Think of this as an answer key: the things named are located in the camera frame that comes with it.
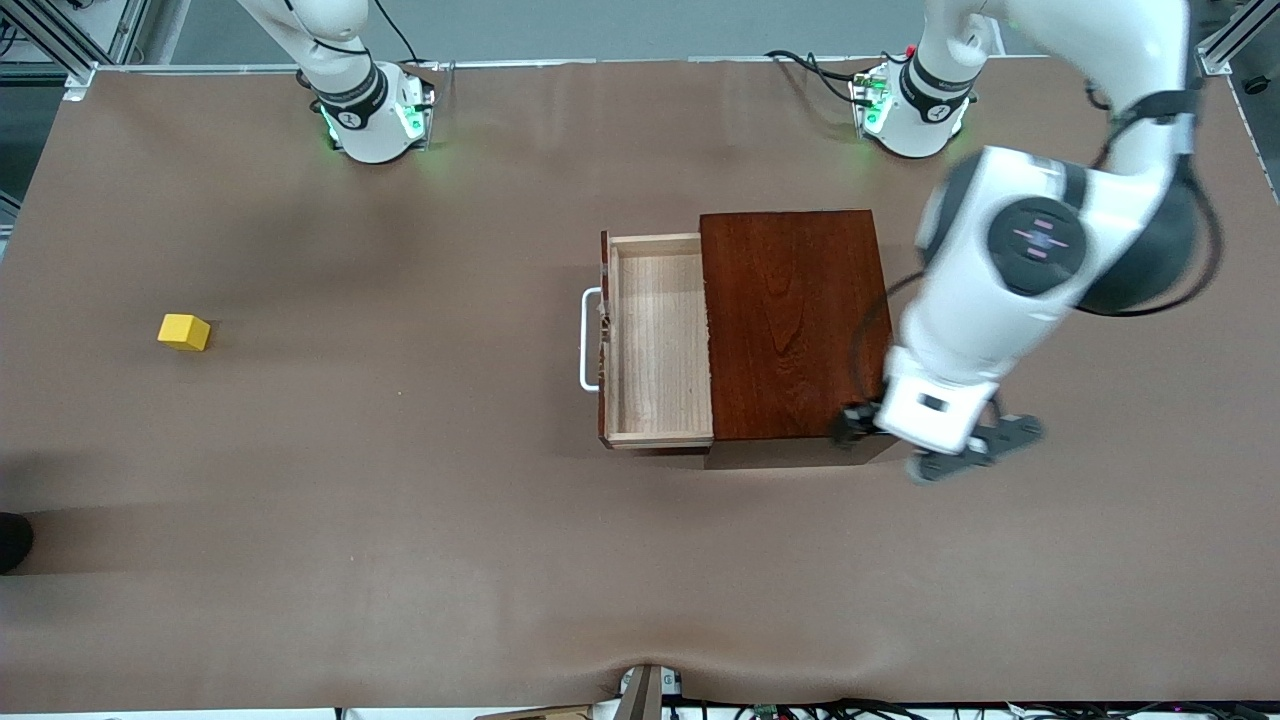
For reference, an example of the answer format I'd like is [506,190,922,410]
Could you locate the black base cables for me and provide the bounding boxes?
[765,48,871,106]

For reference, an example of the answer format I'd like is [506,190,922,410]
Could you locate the yellow block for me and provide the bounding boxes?
[157,313,212,352]

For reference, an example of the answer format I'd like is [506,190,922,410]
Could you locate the dark wooden drawer cabinet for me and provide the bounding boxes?
[697,209,909,469]

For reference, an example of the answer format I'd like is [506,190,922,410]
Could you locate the black round object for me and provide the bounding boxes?
[0,512,34,576]

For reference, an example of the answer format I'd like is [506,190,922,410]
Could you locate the brown table mat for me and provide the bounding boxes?
[0,55,1280,713]

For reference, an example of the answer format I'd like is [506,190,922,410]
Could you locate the wooden drawer with white handle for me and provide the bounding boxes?
[580,230,715,451]

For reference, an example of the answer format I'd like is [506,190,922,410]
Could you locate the grey table clamp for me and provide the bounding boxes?
[615,663,681,720]

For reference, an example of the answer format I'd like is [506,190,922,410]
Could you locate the black base cable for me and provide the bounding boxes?
[375,0,421,66]

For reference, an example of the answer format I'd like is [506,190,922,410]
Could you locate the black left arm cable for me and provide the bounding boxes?
[850,80,1226,411]

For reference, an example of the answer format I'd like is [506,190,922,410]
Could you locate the aluminium frame profile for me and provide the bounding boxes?
[0,0,151,101]
[1195,0,1280,76]

